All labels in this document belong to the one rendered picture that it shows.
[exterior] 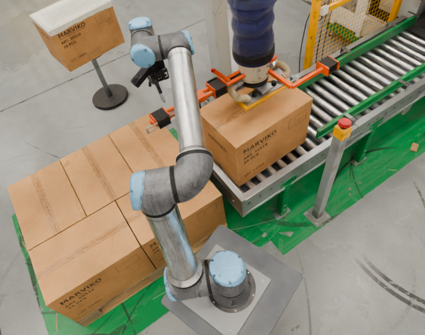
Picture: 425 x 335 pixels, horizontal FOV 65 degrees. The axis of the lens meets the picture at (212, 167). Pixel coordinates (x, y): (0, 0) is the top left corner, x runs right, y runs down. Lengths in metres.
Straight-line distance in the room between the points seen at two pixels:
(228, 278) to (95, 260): 1.00
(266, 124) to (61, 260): 1.47
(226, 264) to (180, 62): 0.81
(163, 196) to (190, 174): 0.10
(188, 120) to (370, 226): 2.01
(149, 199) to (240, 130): 1.08
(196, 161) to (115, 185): 1.47
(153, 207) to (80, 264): 1.25
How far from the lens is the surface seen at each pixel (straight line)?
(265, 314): 1.68
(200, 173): 0.98
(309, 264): 2.58
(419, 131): 3.52
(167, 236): 1.14
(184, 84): 1.17
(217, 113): 2.07
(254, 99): 1.91
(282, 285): 1.72
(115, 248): 2.17
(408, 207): 2.99
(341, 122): 1.92
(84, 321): 2.60
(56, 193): 2.57
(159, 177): 0.98
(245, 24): 1.71
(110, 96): 3.92
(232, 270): 1.43
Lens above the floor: 2.39
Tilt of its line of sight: 53 degrees down
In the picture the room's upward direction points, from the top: 10 degrees counter-clockwise
